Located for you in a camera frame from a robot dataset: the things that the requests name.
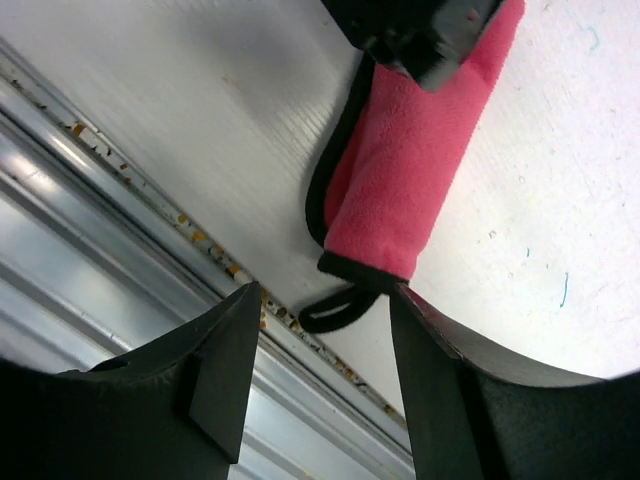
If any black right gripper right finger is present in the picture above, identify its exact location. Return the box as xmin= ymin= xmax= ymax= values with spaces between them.
xmin=390 ymin=285 xmax=639 ymax=479

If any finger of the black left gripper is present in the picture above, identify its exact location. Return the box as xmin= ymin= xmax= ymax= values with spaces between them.
xmin=322 ymin=0 xmax=505 ymax=92

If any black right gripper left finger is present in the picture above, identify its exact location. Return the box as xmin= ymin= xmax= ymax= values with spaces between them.
xmin=1 ymin=283 xmax=261 ymax=479

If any red microfiber towel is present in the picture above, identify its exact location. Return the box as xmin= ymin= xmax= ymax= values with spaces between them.
xmin=298 ymin=1 xmax=525 ymax=334

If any aluminium mounting rail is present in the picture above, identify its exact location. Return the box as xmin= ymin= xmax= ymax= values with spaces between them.
xmin=1 ymin=46 xmax=415 ymax=479

